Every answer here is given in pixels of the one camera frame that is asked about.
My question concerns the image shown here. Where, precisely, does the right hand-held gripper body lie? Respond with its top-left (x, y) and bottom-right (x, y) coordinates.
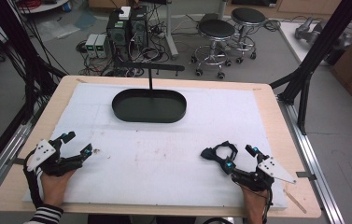
top-left (231, 156), bottom-right (298, 192)

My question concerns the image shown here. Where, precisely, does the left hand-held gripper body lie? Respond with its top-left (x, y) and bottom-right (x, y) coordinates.
top-left (26, 138), bottom-right (86, 177)

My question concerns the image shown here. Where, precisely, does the black looped strap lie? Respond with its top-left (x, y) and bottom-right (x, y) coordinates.
top-left (200, 140), bottom-right (239, 164)

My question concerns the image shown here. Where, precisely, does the person's right hand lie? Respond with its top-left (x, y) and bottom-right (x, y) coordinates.
top-left (241, 186), bottom-right (271, 218)

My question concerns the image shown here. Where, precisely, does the person's left hand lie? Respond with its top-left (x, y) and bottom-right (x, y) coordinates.
top-left (40, 169), bottom-right (77, 209)

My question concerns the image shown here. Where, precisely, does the thin wooden stick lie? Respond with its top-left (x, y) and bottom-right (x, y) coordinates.
top-left (283, 189), bottom-right (308, 215)

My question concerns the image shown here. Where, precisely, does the wooden table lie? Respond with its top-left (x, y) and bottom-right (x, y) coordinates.
top-left (0, 75), bottom-right (322, 218)

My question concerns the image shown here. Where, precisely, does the white foam mat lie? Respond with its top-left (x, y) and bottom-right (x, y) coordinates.
top-left (22, 82), bottom-right (289, 209)

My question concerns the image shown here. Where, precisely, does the black stand with oval tray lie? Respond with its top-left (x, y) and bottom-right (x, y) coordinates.
top-left (111, 62), bottom-right (188, 124)

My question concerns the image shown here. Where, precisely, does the grey power supply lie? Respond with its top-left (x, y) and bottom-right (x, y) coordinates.
top-left (95, 34), bottom-right (110, 59)
top-left (84, 33), bottom-right (99, 59)

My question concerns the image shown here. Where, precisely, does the black computer tower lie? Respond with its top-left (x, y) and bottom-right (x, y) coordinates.
top-left (130, 5), bottom-right (149, 54)
top-left (106, 10), bottom-right (132, 61)

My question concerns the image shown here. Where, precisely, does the white platform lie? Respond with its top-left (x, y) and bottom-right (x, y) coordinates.
top-left (278, 21), bottom-right (352, 67)

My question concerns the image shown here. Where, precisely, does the black round stool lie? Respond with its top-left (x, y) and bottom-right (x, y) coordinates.
top-left (190, 19), bottom-right (237, 80)
top-left (230, 7), bottom-right (267, 64)

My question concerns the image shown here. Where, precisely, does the round white table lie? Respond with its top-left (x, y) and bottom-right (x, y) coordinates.
top-left (17, 0), bottom-right (71, 15)

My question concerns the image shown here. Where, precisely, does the white box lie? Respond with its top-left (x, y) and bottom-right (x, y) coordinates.
top-left (119, 6), bottom-right (132, 21)

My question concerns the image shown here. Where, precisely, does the grey desk leg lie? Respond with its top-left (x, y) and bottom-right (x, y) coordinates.
top-left (163, 0), bottom-right (179, 61)

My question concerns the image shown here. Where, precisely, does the grey metal bracket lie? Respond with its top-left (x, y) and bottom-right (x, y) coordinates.
top-left (295, 171), bottom-right (317, 182)
top-left (6, 157), bottom-right (26, 166)

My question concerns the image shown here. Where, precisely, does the black metal frame post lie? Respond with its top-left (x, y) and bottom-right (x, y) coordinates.
top-left (269, 0), bottom-right (352, 135)
top-left (0, 0), bottom-right (68, 126)

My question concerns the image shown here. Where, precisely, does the tangle of floor cables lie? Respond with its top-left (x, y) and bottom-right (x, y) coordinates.
top-left (76, 8), bottom-right (177, 77)

